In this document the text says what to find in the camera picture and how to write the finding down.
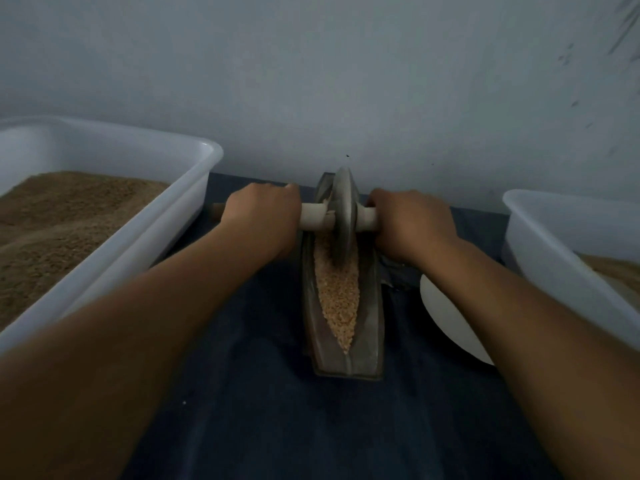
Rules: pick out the white round plate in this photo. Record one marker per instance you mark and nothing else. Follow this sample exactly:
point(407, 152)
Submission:
point(450, 320)

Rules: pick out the boat-shaped metal grinding trough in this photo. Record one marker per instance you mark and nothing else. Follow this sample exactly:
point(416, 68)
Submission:
point(358, 360)

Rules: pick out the person's right forearm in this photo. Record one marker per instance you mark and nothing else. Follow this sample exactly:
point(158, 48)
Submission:
point(545, 370)

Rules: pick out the dark blue table cloth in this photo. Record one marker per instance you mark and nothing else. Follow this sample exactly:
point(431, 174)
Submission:
point(260, 415)

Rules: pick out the white plastic tub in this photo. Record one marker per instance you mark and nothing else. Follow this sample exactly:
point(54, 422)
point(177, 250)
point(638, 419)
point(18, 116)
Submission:
point(155, 235)
point(565, 285)

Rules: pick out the person's left hand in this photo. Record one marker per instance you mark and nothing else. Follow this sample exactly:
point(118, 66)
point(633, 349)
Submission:
point(262, 217)

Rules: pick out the person's right hand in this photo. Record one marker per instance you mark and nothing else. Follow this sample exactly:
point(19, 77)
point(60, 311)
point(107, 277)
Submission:
point(412, 225)

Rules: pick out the person's left forearm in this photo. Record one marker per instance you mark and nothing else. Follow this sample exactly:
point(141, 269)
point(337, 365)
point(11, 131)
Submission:
point(105, 375)

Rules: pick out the large brown grain heap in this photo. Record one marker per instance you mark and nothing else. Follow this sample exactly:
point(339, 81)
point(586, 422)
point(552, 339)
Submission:
point(55, 235)
point(618, 270)

